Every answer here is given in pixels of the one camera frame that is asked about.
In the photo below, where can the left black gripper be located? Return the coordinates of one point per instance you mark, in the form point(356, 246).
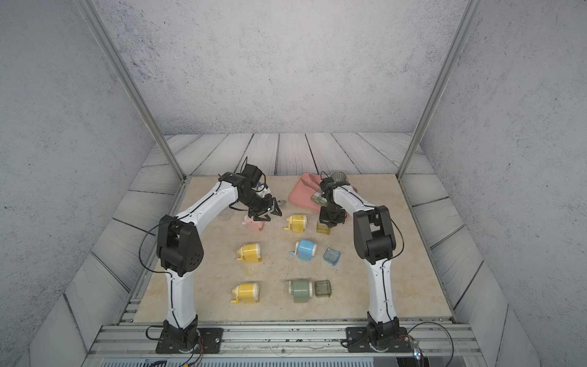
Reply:
point(270, 206)

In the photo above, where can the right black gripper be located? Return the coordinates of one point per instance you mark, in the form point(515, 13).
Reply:
point(323, 219)

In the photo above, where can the yellow tray back row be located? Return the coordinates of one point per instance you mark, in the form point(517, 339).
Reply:
point(322, 228)

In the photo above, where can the pink pencil sharpener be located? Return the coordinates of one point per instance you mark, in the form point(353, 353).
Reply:
point(252, 225)

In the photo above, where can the yellow sharpener back row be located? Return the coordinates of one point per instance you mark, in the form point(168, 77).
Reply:
point(296, 223)

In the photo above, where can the blue sharpener tray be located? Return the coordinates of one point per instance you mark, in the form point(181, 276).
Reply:
point(332, 256)

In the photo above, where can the blue pencil sharpener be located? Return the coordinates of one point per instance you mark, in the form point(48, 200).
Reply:
point(305, 250)

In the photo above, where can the green pencil sharpener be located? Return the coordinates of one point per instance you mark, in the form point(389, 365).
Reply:
point(301, 290)

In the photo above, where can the yellow sharpener front row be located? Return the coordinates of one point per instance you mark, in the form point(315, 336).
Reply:
point(248, 293)

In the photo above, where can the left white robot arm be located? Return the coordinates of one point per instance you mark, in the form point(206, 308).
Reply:
point(180, 249)

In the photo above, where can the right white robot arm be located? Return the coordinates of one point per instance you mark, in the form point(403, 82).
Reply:
point(375, 242)

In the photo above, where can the pink serving tray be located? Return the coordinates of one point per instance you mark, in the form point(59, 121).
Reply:
point(302, 192)

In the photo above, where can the green checkered cloth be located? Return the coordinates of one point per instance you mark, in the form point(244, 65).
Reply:
point(319, 199)

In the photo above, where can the clear glass cup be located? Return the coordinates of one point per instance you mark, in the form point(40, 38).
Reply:
point(226, 215)

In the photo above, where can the ribbed grey cup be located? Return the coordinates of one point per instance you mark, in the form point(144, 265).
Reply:
point(338, 176)

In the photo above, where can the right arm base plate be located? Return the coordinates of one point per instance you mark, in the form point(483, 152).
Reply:
point(357, 340)

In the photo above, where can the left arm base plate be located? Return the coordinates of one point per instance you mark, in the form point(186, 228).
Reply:
point(208, 339)

